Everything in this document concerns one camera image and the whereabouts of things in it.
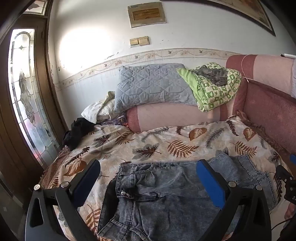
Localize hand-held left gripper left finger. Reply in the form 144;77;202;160
25;159;101;241

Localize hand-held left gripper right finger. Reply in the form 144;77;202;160
196;159;271;241

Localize blue denim pants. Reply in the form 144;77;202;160
97;151;278;241

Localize person's right hand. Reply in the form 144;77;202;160
284;204;296;220

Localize black cloth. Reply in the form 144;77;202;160
62;117;96;151

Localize purple packet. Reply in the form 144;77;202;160
102;117;127;127

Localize pink sofa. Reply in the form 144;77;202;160
225;54;296;160

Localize leaf print fleece blanket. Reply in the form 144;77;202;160
39;113;292;241

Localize cream pillow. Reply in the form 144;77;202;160
81;91;126;124

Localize green patterned blanket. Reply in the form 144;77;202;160
177;62;242;112

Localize wooden door with stained glass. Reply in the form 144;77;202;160
0;0;70;209

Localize dark grey cloth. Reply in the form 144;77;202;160
194;65;229;87

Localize grey quilted pillow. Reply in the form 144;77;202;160
113;63;197;113

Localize large framed picture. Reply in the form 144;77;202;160
159;0;276;37

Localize black cable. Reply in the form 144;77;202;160
270;219;288;231

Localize framed wall panel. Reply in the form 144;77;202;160
127;2;167;29

